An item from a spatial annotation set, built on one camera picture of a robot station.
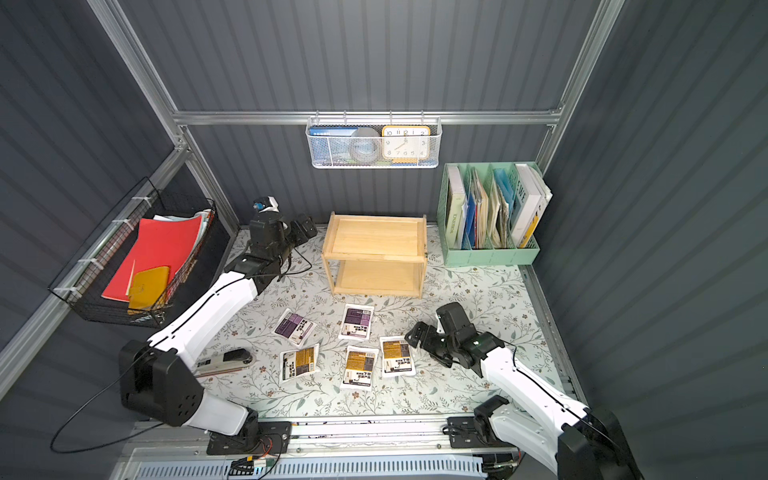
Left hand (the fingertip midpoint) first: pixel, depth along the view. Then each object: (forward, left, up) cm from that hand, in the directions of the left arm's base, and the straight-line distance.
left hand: (296, 219), depth 81 cm
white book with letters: (+14, -71, -4) cm, 72 cm away
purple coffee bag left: (-18, +4, -29) cm, 35 cm away
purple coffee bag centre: (-16, -15, -30) cm, 37 cm away
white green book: (+13, -48, -9) cm, 50 cm away
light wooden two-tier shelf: (-5, -22, -10) cm, 24 cm away
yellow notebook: (-21, +30, -1) cm, 37 cm away
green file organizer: (+14, -59, -11) cm, 61 cm away
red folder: (-9, +31, +1) cm, 33 cm away
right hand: (-26, -34, -23) cm, 48 cm away
